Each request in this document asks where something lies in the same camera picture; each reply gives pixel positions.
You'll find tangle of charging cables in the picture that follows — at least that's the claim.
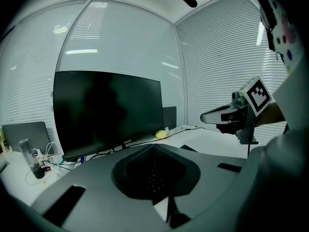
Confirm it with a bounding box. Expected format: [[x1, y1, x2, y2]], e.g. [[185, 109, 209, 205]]
[[25, 141, 73, 186]]

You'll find dark gray flat panel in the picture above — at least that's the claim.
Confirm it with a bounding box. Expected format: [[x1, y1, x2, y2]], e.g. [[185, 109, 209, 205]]
[[1, 121, 53, 154], [162, 106, 177, 130]]

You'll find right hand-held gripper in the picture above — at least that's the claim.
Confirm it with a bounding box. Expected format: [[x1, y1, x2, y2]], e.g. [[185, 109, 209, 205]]
[[200, 76, 273, 145]]

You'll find person's white shirt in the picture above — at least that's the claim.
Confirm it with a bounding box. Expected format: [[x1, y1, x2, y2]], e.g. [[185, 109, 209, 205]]
[[248, 54, 309, 232]]

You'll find black computer monitor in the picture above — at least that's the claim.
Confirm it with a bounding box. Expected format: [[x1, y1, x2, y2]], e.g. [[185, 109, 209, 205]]
[[53, 71, 165, 163]]

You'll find person's right forearm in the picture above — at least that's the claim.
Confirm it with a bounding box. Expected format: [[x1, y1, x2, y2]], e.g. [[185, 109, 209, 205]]
[[255, 101, 287, 128]]

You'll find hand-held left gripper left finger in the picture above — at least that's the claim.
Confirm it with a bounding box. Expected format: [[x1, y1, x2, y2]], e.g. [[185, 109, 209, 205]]
[[31, 144, 168, 231]]

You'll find clear bottle with black base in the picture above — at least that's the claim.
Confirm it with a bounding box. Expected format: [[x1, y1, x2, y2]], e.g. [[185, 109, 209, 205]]
[[18, 138, 45, 180]]

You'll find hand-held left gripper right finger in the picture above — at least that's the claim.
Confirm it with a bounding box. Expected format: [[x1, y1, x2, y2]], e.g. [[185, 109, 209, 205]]
[[154, 144, 247, 221]]

